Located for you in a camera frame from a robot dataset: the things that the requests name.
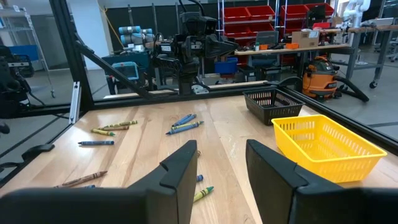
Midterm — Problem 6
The grey monitor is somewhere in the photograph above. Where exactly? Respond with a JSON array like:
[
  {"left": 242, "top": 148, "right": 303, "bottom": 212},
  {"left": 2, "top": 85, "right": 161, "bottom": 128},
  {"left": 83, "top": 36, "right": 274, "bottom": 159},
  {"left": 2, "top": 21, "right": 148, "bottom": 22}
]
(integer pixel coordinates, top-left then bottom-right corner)
[{"left": 255, "top": 30, "right": 280, "bottom": 47}]

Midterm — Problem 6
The black vacuum hose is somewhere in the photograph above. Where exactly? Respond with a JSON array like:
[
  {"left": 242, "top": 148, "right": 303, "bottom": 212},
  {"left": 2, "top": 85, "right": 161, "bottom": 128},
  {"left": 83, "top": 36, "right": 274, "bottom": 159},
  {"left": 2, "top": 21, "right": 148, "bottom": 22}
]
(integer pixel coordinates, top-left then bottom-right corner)
[{"left": 334, "top": 75, "right": 370, "bottom": 103}]

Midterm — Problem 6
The black edge clamp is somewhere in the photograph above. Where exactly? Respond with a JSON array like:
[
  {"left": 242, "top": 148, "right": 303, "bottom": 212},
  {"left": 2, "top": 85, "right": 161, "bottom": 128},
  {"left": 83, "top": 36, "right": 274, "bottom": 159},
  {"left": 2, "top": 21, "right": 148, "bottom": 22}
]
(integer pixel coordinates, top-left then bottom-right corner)
[{"left": 21, "top": 143, "right": 56, "bottom": 161}]

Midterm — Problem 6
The metal shelf rack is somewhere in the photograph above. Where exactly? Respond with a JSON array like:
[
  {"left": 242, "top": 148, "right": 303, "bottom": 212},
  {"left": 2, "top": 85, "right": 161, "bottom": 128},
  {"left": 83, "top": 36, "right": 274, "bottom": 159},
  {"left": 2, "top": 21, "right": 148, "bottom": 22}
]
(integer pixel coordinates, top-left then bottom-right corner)
[{"left": 216, "top": 0, "right": 338, "bottom": 66}]

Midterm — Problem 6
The blue storage bin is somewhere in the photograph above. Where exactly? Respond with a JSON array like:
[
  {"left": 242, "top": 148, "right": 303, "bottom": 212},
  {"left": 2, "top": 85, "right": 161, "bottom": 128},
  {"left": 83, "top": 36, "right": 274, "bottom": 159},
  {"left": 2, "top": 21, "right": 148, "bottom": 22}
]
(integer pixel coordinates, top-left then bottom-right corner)
[{"left": 214, "top": 57, "right": 239, "bottom": 75}]

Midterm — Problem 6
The silver aluminium bracket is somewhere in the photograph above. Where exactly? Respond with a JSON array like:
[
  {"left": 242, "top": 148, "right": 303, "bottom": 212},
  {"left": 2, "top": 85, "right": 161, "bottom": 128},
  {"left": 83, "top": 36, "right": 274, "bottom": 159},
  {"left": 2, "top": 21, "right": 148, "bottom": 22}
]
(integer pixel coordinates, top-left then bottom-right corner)
[{"left": 68, "top": 81, "right": 82, "bottom": 124}]

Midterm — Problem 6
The wire shelf unit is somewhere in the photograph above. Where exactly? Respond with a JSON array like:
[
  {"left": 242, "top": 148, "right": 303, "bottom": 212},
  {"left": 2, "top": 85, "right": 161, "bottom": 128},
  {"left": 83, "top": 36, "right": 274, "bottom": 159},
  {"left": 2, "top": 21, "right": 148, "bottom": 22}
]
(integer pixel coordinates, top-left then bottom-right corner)
[{"left": 0, "top": 4, "right": 57, "bottom": 99}]

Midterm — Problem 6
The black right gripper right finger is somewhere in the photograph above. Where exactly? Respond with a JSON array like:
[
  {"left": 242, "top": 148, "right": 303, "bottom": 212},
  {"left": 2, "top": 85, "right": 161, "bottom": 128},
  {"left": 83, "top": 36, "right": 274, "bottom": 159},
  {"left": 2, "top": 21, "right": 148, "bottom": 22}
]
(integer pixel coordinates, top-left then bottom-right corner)
[{"left": 245, "top": 139, "right": 398, "bottom": 224}]

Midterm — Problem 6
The yellow plastic basket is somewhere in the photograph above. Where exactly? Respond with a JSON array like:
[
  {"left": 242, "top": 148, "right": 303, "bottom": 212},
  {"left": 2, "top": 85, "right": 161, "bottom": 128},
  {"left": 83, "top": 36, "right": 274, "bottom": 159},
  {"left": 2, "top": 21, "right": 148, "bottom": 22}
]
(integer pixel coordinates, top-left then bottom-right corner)
[{"left": 271, "top": 114, "right": 388, "bottom": 184}]

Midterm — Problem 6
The teal teach pendant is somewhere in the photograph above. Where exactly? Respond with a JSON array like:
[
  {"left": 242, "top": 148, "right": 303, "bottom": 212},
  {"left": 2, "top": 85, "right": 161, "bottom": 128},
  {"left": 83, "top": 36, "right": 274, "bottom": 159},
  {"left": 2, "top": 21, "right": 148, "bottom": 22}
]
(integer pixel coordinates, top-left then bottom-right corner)
[{"left": 111, "top": 61, "right": 140, "bottom": 82}]

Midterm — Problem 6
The cardboard box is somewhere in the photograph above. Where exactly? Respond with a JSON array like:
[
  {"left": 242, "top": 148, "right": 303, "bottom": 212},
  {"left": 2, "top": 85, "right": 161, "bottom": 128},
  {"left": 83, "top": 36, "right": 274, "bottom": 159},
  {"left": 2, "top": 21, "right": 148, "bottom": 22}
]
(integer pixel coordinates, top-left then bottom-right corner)
[{"left": 291, "top": 30, "right": 320, "bottom": 49}]

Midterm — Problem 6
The orange shop vacuum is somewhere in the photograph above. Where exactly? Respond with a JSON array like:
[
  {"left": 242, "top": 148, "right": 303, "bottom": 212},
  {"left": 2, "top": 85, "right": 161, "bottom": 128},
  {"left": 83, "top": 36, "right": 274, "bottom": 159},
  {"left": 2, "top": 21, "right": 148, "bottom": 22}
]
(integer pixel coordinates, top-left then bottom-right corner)
[{"left": 302, "top": 55, "right": 340, "bottom": 101}]

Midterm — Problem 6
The blue panel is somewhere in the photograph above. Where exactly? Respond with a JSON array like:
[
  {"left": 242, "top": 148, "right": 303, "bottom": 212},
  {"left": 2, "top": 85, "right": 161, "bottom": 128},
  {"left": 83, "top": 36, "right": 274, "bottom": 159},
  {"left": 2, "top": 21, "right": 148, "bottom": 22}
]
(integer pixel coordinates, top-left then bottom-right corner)
[{"left": 8, "top": 45, "right": 40, "bottom": 62}]

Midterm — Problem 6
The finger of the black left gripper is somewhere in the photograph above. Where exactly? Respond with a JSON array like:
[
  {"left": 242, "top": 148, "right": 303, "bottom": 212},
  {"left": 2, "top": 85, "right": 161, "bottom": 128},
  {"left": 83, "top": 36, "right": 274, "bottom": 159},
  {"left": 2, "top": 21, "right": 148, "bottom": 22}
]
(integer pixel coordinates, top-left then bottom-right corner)
[{"left": 205, "top": 33, "right": 239, "bottom": 58}]

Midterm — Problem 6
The red storage bin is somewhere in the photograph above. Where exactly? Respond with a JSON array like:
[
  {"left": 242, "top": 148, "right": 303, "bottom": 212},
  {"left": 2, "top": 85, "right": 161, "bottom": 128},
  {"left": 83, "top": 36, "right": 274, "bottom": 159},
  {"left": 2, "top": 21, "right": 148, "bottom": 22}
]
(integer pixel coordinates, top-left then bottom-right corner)
[
  {"left": 247, "top": 5, "right": 276, "bottom": 21},
  {"left": 224, "top": 24, "right": 249, "bottom": 38},
  {"left": 280, "top": 4, "right": 309, "bottom": 19},
  {"left": 306, "top": 2, "right": 335, "bottom": 16},
  {"left": 223, "top": 6, "right": 251, "bottom": 22},
  {"left": 248, "top": 22, "right": 274, "bottom": 34}
]

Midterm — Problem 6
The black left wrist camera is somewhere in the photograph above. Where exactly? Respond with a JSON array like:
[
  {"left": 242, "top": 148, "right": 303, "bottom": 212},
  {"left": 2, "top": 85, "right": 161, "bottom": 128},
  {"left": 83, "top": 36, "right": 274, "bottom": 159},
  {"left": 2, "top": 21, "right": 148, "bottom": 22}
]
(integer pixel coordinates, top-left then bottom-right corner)
[{"left": 179, "top": 11, "right": 218, "bottom": 35}]

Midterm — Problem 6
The wooden top workbench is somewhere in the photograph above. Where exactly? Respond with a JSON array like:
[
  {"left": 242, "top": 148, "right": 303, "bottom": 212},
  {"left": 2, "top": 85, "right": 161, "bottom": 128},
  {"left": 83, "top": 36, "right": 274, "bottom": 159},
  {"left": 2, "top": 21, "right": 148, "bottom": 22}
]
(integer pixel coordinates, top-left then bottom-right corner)
[{"left": 233, "top": 43, "right": 354, "bottom": 78}]

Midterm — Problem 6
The grey metal workbench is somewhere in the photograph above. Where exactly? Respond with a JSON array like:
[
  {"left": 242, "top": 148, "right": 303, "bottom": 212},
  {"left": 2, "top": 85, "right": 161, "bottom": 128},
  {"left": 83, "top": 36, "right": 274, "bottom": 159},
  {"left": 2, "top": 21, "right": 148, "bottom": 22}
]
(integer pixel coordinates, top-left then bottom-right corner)
[{"left": 320, "top": 24, "right": 398, "bottom": 90}]

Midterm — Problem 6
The black machine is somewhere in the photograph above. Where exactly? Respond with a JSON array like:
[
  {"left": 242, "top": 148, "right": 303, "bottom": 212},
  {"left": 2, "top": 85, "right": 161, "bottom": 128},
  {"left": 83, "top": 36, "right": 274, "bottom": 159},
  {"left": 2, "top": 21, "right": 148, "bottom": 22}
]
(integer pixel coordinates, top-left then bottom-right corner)
[{"left": 0, "top": 45, "right": 35, "bottom": 119}]

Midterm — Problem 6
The black plastic basket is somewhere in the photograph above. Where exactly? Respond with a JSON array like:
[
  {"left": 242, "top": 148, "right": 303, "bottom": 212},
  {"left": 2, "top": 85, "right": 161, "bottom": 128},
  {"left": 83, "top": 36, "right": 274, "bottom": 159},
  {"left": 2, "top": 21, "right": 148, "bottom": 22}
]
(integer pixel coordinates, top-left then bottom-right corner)
[{"left": 243, "top": 88, "right": 306, "bottom": 126}]

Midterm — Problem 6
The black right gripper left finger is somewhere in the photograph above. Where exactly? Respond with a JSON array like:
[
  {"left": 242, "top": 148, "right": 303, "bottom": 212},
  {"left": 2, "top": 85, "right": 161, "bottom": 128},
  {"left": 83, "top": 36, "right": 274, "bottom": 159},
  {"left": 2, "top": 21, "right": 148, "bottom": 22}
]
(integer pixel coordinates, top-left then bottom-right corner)
[{"left": 0, "top": 139, "right": 199, "bottom": 224}]

